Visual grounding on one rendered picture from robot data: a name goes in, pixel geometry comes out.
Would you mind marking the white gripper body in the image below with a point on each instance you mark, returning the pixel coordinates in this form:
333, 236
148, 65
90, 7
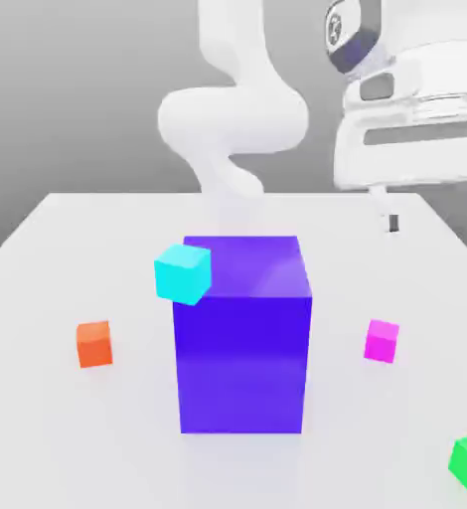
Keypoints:
416, 159

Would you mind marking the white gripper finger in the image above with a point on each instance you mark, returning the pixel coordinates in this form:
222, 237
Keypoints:
385, 210

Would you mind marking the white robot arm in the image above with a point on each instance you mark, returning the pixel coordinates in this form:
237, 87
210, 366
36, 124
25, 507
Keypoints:
233, 115

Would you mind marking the small magenta cube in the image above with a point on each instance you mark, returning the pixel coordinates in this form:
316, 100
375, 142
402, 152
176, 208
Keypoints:
381, 342

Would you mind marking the small cyan cube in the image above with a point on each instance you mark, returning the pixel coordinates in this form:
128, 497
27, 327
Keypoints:
182, 274

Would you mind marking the small orange cube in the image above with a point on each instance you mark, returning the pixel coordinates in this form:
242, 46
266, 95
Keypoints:
94, 346

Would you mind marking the large blue box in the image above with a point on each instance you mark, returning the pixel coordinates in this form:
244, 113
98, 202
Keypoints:
241, 358

